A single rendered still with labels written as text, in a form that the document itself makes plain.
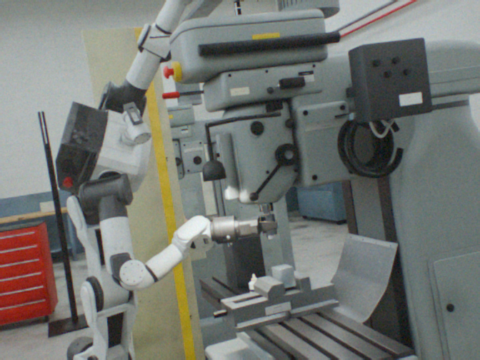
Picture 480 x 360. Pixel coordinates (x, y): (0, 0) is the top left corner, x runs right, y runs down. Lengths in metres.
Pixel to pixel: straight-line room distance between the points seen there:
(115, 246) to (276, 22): 0.85
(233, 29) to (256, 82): 0.17
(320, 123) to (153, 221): 1.91
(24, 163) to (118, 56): 7.34
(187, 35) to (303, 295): 0.86
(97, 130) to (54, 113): 8.78
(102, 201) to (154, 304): 1.80
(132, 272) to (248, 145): 0.53
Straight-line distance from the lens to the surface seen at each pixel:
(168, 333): 3.64
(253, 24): 1.75
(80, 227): 2.26
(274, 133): 1.75
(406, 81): 1.66
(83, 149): 1.93
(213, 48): 1.65
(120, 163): 1.94
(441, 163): 1.94
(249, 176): 1.73
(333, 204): 9.13
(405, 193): 1.87
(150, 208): 3.49
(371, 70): 1.60
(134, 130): 1.91
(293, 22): 1.79
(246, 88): 1.71
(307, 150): 1.77
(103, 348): 2.39
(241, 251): 2.19
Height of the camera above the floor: 1.50
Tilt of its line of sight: 3 degrees down
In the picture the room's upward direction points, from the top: 9 degrees counter-clockwise
